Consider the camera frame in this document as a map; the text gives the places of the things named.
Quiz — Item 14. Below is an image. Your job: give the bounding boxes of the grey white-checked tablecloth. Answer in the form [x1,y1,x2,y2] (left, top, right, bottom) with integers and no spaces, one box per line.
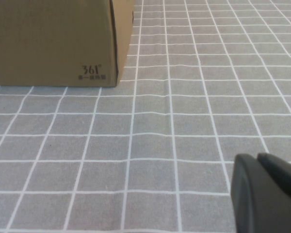
[0,0,291,233]

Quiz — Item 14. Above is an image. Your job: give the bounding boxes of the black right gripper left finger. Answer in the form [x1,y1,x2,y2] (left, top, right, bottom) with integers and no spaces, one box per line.
[230,152,291,233]

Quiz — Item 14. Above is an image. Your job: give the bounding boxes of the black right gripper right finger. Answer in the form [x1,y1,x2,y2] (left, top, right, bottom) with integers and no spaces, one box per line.
[256,151,291,196]

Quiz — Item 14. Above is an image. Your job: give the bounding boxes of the brown cardboard shoe box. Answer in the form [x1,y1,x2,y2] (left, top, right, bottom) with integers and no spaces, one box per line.
[0,0,134,87]

